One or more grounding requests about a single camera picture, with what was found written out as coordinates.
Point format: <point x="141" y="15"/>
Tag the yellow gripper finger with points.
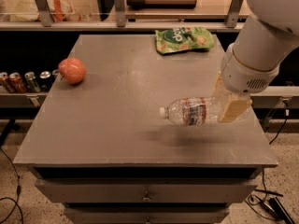
<point x="233" y="105"/>
<point x="219" y="88"/>

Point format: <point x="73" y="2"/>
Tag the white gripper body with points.
<point x="244" y="76"/>

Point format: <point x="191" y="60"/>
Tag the clear plastic water bottle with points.
<point x="192" y="111"/>

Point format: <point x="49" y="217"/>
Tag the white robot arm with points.
<point x="269" y="34"/>

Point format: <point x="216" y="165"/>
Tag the green rice chip bag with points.
<point x="183" y="39"/>

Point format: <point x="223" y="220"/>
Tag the white orange plastic bag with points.
<point x="26" y="10"/>

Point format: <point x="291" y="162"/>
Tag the upper drawer knob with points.
<point x="146" y="198"/>

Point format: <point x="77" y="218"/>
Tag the grey drawer cabinet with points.
<point x="99" y="146"/>

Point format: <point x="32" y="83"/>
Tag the red apple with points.
<point x="72" y="70"/>

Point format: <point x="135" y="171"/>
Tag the dark soda can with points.
<point x="55" y="73"/>

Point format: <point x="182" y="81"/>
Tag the black soda can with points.
<point x="46" y="80"/>

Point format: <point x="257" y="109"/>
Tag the green silver soda can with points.
<point x="32" y="82"/>

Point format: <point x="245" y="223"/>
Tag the red soda can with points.
<point x="17" y="82"/>
<point x="5" y="82"/>

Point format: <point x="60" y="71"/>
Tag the left low metal shelf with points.
<point x="18" y="100"/>

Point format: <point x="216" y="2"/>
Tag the red soda can far left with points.
<point x="5" y="82"/>

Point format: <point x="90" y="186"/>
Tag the right metal bracket post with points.
<point x="232" y="17"/>

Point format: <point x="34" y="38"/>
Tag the metal bracket post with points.
<point x="120" y="12"/>
<point x="232" y="17"/>
<point x="44" y="13"/>

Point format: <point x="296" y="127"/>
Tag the middle metal bracket post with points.
<point x="120" y="12"/>

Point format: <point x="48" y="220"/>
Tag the left metal bracket post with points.
<point x="44" y="13"/>

